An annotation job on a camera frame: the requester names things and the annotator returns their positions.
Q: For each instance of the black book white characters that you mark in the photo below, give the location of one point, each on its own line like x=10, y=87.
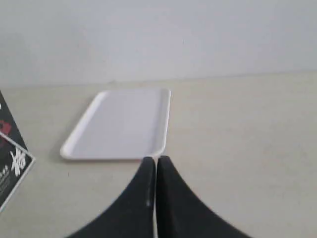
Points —
x=15, y=158

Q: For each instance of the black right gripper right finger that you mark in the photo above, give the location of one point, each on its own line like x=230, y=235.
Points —
x=180, y=213

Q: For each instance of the white plastic tray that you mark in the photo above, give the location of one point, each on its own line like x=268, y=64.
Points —
x=124, y=124

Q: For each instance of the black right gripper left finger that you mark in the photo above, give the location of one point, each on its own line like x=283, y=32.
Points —
x=131, y=215

